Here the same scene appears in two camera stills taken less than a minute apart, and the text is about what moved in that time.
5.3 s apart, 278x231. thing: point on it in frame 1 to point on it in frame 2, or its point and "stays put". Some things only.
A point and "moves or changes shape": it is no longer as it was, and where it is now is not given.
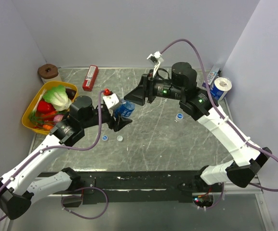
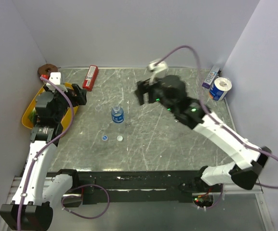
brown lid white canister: (48, 72) stays put
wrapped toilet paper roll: (220, 87) stays put
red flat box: (89, 82) stays put
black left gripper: (118, 124) to (80, 94)
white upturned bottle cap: (119, 138) stays put
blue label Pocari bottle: (125, 109) moves or changes shape
